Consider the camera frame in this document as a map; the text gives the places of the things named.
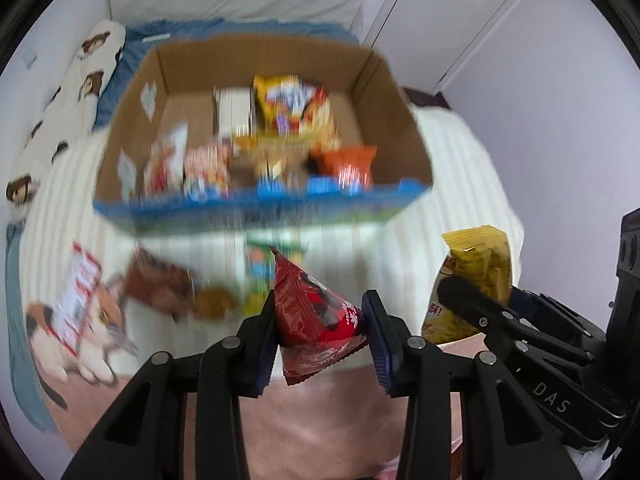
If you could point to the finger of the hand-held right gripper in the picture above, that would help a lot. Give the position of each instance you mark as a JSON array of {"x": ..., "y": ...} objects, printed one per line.
[
  {"x": 470, "y": 302},
  {"x": 522, "y": 302}
]

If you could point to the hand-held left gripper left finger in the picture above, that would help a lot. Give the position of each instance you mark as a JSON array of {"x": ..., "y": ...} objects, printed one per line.
[{"x": 265, "y": 360}]

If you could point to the colourful candy bag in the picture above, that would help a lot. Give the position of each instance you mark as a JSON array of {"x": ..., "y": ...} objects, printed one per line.
[{"x": 260, "y": 270}]

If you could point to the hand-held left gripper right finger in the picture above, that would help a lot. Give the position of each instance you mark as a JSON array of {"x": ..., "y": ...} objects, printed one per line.
[{"x": 380, "y": 345}]

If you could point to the small yellow chips packet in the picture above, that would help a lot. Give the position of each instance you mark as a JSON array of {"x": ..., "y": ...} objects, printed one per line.
[{"x": 480, "y": 265}]

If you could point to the orange red snack packet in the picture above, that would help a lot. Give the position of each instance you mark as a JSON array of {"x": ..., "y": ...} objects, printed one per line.
[{"x": 207, "y": 167}]

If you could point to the yellow bun packet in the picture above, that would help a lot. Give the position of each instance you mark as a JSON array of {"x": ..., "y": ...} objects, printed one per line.
[{"x": 270, "y": 160}]

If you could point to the white door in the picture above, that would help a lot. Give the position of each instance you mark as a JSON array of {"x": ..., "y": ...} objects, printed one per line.
[{"x": 450, "y": 10}]

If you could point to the brown cookie packet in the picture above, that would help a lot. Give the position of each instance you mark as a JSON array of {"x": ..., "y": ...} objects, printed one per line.
[{"x": 155, "y": 285}]

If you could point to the large yellow noodle packet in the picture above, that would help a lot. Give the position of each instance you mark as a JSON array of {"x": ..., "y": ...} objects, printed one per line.
[{"x": 295, "y": 105}]

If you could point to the small cake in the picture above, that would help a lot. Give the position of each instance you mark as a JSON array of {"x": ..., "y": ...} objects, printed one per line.
[{"x": 215, "y": 301}]

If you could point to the red white long snack packet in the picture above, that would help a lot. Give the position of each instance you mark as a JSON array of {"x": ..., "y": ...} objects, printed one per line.
[{"x": 77, "y": 295}]

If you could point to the red triangular snack packet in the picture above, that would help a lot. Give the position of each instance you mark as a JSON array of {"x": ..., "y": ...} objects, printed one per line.
[{"x": 310, "y": 310}]

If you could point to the white cookie packet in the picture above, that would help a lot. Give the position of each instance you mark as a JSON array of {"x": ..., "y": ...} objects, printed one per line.
[{"x": 165, "y": 160}]

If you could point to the white wall socket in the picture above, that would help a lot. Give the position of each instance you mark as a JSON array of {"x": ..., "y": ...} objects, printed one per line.
[{"x": 30, "y": 58}]

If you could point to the cardboard box with blue print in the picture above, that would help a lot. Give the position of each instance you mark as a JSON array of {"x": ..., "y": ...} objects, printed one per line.
[{"x": 380, "y": 110}]

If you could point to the striped cat print blanket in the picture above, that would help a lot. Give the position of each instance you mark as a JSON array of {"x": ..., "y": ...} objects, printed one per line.
[{"x": 450, "y": 185}]

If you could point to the bear print long pillow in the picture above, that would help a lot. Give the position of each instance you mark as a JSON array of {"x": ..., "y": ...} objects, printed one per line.
[{"x": 70, "y": 95}]

